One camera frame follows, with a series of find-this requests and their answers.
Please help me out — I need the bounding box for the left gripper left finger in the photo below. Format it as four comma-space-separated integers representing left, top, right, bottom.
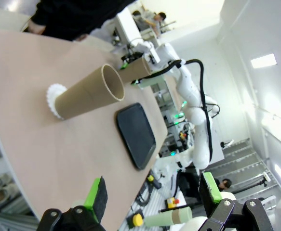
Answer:
36, 176, 108, 231

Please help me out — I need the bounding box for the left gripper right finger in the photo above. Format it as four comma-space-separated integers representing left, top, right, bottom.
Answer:
198, 171, 276, 231

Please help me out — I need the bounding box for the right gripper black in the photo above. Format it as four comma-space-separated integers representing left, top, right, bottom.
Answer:
120, 53, 167, 86

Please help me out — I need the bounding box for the tall tan cup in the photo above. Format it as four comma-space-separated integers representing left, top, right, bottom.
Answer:
54, 63, 126, 120
116, 57, 153, 84

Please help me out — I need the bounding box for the white scalloped paper coaster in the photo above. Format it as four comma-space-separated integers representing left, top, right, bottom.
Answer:
45, 83, 67, 120

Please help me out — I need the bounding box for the person's right hand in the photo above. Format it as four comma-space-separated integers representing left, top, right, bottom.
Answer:
28, 18, 46, 35

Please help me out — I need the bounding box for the seated operator black hair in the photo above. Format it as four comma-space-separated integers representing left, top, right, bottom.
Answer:
214, 178, 232, 193

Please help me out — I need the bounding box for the yellow box red button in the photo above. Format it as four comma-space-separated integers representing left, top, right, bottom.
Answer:
165, 197, 181, 209

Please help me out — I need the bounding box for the black box yellow knob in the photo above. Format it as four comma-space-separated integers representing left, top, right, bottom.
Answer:
127, 209, 146, 228

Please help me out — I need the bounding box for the pale green cylinder tan band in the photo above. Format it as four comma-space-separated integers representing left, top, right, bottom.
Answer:
144, 206, 193, 227

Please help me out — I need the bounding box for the bystander grey top black hair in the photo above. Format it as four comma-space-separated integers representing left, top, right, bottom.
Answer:
132, 11, 167, 37

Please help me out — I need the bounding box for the black plastic tray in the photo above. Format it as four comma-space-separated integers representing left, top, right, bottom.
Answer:
116, 102, 157, 171

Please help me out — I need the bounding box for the person in black cardigan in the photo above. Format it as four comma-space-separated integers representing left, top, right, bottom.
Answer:
29, 0, 136, 41

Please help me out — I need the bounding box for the ceiling light panel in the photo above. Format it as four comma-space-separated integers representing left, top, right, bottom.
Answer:
250, 53, 278, 71

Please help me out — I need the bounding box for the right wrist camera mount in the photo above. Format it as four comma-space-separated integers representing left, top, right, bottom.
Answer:
147, 49, 161, 64

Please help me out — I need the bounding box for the black camera stand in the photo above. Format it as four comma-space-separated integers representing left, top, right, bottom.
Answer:
231, 171, 272, 193

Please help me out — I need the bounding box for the black corrugated cable conduit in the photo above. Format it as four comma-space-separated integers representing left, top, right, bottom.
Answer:
140, 59, 220, 164

